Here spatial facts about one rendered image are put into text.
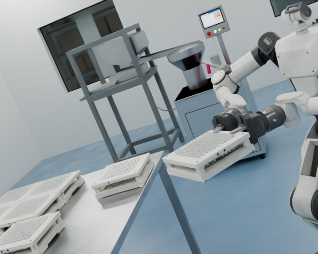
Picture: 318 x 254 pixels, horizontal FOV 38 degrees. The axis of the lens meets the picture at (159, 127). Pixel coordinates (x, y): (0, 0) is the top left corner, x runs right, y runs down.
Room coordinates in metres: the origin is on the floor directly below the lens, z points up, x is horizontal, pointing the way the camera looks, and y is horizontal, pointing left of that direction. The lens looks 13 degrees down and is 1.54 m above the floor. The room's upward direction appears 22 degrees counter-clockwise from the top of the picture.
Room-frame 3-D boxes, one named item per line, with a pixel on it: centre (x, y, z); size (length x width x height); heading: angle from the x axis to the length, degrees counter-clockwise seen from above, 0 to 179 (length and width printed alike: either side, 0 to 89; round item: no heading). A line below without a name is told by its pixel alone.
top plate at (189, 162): (1.63, -0.13, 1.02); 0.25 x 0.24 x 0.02; 25
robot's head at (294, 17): (1.90, -0.69, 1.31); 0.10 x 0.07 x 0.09; 25
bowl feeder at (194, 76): (4.27, -0.55, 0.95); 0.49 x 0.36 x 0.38; 72
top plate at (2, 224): (2.14, 0.73, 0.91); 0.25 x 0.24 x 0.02; 160
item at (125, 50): (4.95, -0.01, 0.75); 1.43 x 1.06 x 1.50; 72
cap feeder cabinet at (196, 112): (4.21, -0.58, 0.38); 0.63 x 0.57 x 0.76; 72
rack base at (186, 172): (1.63, -0.13, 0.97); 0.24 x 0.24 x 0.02; 25
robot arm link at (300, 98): (1.67, -0.50, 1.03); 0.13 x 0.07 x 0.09; 41
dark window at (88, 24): (7.24, 0.52, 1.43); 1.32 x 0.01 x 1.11; 72
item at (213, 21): (4.28, -0.82, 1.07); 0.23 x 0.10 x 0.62; 72
